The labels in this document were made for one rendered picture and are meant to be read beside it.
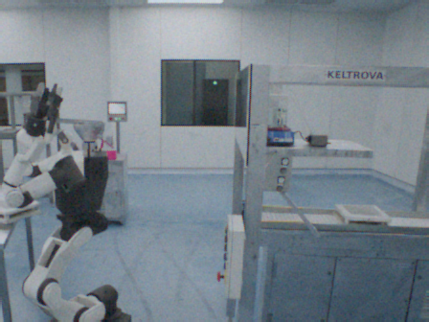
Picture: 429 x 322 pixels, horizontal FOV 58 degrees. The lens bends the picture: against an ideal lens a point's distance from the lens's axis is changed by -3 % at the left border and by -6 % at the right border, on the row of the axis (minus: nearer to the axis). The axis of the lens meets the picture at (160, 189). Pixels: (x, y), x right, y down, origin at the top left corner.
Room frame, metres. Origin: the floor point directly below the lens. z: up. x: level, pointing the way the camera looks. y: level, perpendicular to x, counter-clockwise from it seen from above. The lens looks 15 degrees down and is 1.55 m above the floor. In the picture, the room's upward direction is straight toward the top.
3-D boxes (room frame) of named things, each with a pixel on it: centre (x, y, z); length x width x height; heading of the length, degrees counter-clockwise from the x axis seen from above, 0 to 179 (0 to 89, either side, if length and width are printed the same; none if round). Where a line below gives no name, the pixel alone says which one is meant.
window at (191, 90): (7.09, -0.70, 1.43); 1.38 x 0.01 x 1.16; 90
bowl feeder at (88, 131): (4.58, 0.76, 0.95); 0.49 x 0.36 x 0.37; 90
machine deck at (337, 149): (2.12, -0.79, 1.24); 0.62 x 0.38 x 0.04; 82
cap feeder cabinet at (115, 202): (4.53, 0.71, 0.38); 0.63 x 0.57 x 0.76; 90
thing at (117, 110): (4.67, 0.50, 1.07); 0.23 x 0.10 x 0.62; 90
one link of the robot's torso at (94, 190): (2.03, 0.42, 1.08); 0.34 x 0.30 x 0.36; 10
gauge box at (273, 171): (2.01, -0.57, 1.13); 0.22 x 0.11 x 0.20; 82
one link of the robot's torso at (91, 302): (2.02, 0.46, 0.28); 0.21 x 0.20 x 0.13; 146
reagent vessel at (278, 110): (2.10, -0.60, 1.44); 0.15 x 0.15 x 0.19
